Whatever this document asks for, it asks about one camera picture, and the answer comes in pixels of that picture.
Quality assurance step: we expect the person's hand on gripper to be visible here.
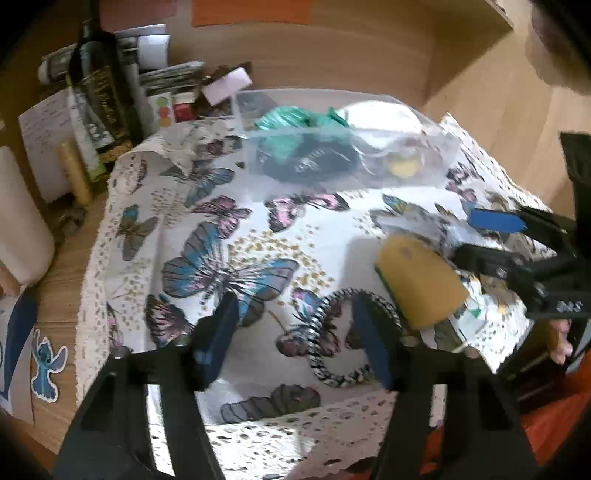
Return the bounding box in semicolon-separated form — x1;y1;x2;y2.
548;319;573;365

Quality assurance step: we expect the dark wine bottle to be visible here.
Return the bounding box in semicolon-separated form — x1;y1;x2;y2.
67;1;139;170

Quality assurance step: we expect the yellow round object in box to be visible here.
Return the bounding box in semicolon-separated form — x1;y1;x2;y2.
388;156;423;179

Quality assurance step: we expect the butterfly print lace tablecloth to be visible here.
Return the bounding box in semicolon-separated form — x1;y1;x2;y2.
75;116;543;479

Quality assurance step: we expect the clear plastic storage box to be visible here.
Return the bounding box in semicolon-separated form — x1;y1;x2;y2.
231;88;460;200

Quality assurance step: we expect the blue cartoon character sticker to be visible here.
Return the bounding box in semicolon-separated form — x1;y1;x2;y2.
30;329;68;403

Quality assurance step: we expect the orange paper note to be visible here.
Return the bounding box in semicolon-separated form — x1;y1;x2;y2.
191;0;314;27

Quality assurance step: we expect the yellow sponge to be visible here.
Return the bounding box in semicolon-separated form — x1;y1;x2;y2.
375;235;469;330

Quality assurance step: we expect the small white cardboard box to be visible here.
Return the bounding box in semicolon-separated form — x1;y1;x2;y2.
201;66;252;106

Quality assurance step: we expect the black white spiral hair tie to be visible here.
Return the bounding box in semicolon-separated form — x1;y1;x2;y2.
301;287;404;389

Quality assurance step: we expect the stack of papers and magazines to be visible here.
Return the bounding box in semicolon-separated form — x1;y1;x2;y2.
38;24;204;138

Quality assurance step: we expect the cream pillar candle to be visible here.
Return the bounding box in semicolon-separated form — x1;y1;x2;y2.
1;146;55;286

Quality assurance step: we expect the white handwritten note sheet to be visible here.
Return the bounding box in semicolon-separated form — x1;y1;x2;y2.
18;89;73;204

